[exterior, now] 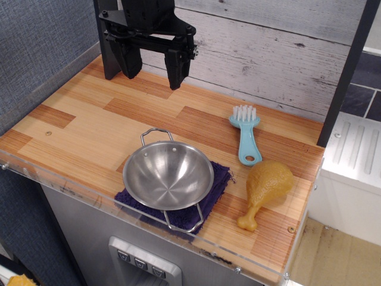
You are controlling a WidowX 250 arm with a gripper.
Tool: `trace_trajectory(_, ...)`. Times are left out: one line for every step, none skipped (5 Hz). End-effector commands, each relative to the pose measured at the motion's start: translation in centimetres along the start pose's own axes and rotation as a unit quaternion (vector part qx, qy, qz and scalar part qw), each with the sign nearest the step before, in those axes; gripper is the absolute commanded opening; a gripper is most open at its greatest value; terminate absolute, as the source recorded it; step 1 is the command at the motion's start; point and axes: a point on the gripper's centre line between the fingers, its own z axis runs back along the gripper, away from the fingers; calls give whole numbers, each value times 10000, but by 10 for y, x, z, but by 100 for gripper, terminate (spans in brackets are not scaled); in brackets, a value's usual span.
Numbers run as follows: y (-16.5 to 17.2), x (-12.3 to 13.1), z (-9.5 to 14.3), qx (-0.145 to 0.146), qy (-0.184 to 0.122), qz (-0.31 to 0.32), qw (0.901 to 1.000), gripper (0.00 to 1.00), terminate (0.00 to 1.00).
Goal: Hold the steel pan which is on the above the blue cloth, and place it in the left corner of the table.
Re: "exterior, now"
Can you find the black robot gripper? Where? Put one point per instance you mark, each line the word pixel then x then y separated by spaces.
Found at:
pixel 153 26

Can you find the steel pan with wire handles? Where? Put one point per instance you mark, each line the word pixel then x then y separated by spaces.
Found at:
pixel 169 176

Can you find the folded purple cloth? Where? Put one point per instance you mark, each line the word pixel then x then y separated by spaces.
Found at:
pixel 186 218

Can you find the yellow toy at corner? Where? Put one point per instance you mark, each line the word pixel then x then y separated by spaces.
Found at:
pixel 21 280

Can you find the light blue dish brush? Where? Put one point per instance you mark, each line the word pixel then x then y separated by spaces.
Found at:
pixel 244 117

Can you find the clear acrylic edge guard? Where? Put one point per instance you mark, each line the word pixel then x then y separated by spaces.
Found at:
pixel 31 231

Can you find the yellow toy chicken drumstick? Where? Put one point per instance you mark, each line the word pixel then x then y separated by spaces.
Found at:
pixel 266 181

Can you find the grey toy fridge front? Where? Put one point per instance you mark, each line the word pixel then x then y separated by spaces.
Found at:
pixel 123 247

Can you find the white toy sink unit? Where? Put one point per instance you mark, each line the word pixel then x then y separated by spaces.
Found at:
pixel 346 193

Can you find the black right frame post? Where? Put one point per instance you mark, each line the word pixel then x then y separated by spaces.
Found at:
pixel 362 32

